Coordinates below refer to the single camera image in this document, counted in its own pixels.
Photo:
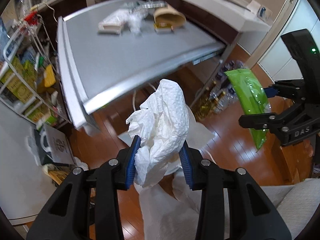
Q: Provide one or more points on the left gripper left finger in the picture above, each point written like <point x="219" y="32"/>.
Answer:
<point x="66" y="213"/>

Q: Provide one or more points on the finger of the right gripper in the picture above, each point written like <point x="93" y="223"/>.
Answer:
<point x="271" y="121"/>
<point x="271" y="92"/>

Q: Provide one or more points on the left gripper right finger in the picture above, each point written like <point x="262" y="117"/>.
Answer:
<point x="251" y="213"/>

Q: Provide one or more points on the green plastic pouch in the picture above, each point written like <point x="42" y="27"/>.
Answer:
<point x="250" y="92"/>

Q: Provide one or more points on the white paper towel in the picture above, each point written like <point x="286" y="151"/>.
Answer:
<point x="162" y="123"/>

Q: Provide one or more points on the brown paper cup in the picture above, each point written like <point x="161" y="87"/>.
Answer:
<point x="170" y="16"/>

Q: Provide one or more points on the large silver foil wrapper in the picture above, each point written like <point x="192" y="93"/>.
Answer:
<point x="150" y="5"/>

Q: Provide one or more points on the clear plastic bag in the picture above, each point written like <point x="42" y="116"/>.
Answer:
<point x="135" y="21"/>

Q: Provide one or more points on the white medicine box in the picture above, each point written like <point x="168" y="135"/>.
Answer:
<point x="115" y="22"/>

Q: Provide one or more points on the gold foil packet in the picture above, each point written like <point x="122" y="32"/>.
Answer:
<point x="163" y="28"/>

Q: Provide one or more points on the green white plastic wrapper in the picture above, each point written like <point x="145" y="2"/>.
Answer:
<point x="131" y="5"/>

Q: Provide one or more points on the white trash bag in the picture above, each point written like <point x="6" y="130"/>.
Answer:
<point x="170" y="210"/>

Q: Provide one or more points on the white mug blue print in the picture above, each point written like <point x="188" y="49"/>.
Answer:
<point x="264" y="13"/>

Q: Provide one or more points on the yellow green tea boxes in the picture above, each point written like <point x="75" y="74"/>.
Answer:
<point x="16" y="86"/>

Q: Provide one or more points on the red instant noodle cup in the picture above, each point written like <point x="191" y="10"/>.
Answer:
<point x="32" y="18"/>

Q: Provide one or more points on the large clear water bottle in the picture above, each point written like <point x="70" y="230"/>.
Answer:
<point x="22" y="8"/>

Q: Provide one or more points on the white rolling wire cart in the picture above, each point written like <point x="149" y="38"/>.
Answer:
<point x="32" y="42"/>

